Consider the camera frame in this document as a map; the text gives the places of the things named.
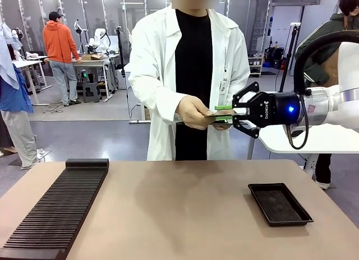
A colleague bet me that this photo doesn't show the wooden shoe shelf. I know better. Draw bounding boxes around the wooden shoe shelf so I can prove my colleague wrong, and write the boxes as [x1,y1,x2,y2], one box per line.
[248,55,265,78]

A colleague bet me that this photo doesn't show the white name badge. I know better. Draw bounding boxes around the white name badge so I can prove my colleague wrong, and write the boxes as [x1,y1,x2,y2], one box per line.
[220,72,229,94]

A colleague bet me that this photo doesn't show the person's left hand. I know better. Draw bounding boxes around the person's left hand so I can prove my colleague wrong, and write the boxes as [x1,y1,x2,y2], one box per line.
[214,122,235,131]

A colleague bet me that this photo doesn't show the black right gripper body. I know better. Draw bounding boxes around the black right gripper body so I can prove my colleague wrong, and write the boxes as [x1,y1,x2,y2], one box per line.
[251,91,306,129]

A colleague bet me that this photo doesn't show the white table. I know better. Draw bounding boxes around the white table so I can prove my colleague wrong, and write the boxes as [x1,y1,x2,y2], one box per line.
[252,90,359,154]

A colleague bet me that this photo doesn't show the person's right hand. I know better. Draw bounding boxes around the person's right hand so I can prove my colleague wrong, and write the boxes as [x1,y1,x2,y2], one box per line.
[178,94,215,130]

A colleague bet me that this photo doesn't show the person in white lab coat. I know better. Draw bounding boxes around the person in white lab coat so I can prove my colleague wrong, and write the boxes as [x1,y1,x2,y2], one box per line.
[127,7,251,161]

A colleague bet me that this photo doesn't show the person's left forearm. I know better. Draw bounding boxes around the person's left forearm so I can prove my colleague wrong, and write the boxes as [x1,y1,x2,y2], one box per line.
[227,66,251,104]

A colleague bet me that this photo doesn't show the person in blue shirt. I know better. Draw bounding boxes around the person in blue shirt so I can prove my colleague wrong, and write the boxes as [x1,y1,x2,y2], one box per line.
[0,65,43,171]

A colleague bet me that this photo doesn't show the white background workbench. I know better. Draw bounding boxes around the white background workbench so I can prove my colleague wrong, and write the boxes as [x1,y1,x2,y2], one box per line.
[46,54,121,101]

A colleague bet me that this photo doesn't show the black step stool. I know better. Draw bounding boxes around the black step stool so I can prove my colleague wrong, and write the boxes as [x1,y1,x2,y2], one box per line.
[82,81,102,104]

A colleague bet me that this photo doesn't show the black slotted PCB rack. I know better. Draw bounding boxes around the black slotted PCB rack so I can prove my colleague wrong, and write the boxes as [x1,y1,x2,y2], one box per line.
[0,158,110,260]

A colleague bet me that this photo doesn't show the person's right forearm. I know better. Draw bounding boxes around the person's right forearm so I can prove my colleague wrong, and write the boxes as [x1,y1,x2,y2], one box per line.
[130,80,191,115]

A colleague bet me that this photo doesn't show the light blue hanging garment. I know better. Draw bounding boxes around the light blue hanging garment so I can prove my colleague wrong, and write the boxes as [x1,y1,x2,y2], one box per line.
[0,22,24,90]

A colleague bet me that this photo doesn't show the black plastic tray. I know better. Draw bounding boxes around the black plastic tray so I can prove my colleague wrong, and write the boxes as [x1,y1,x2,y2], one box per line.
[247,182,314,228]

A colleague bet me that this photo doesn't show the black tripod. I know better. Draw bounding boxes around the black tripod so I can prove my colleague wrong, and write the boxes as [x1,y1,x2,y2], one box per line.
[115,26,128,78]

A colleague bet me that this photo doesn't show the white background stand device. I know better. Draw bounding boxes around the white background stand device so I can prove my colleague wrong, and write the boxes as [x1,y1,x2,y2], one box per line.
[73,18,85,55]

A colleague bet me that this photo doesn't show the cardboard box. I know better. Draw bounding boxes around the cardboard box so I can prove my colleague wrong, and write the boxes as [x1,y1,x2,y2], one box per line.
[81,53,105,61]

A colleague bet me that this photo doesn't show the white background desk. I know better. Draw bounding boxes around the white background desk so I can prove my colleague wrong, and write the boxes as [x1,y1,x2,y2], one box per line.
[12,54,53,106]

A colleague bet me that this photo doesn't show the person in brown apron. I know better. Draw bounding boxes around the person in brown apron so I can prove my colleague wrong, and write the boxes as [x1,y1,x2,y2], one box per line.
[294,0,359,191]

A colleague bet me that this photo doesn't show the thin black right gripper cable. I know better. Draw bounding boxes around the thin black right gripper cable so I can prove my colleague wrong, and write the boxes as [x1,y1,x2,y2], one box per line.
[286,96,310,150]

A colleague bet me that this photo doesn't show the person in orange hoodie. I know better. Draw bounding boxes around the person in orange hoodie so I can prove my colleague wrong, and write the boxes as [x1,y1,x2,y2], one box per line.
[42,11,82,106]

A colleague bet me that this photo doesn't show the green PCB board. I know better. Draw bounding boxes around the green PCB board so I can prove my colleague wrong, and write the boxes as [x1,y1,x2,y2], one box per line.
[204,110,236,119]

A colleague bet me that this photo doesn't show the black camera stand pole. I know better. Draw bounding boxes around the black camera stand pole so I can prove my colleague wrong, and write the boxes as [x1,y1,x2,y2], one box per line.
[278,22,301,92]

